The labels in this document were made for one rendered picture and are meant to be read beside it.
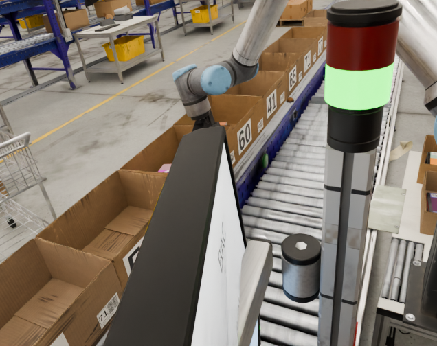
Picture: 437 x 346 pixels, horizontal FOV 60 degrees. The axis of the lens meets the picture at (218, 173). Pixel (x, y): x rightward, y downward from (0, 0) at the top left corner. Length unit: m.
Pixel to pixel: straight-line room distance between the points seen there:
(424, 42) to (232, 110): 1.34
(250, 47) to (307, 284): 0.90
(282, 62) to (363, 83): 2.37
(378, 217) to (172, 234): 1.36
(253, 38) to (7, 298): 1.02
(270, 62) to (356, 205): 2.37
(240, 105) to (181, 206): 1.69
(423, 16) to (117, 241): 1.07
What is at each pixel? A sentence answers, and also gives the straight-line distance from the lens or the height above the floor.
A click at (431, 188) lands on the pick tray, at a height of 0.77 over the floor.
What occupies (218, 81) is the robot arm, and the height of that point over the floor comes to 1.35.
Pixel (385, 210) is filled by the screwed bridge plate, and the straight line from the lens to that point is 1.62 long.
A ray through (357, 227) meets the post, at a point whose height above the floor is 1.47.
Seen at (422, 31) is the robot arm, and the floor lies 1.54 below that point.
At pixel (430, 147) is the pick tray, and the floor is 0.78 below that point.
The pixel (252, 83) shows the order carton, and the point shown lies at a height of 0.97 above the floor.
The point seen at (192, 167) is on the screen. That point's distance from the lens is 0.33.
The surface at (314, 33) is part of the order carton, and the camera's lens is 3.40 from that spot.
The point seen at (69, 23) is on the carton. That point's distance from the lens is 6.80.
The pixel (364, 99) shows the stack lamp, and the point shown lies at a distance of 0.31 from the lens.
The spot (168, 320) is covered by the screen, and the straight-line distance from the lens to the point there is 0.21.
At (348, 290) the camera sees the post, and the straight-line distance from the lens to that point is 0.43.
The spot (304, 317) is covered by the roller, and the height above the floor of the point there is 0.75.
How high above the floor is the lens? 1.71
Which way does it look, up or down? 31 degrees down
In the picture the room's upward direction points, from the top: 7 degrees counter-clockwise
